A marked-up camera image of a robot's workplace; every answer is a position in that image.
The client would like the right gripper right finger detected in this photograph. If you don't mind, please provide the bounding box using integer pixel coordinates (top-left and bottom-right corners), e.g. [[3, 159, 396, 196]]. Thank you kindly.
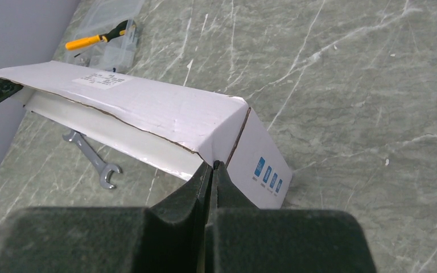
[[205, 161, 377, 272]]

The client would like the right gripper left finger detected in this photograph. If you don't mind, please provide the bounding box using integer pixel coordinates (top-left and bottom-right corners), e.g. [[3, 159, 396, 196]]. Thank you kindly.
[[0, 163, 213, 272]]

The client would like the white hair clipper box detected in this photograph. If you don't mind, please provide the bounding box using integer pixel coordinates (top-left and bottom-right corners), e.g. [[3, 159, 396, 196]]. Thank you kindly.
[[0, 61, 292, 209]]

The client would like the silver combination wrench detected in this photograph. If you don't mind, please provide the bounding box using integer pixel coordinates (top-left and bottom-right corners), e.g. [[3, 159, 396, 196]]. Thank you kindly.
[[62, 130, 122, 189]]

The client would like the clear plastic organizer box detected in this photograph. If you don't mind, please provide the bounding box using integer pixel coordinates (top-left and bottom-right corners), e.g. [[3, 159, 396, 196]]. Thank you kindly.
[[64, 1, 144, 73]]

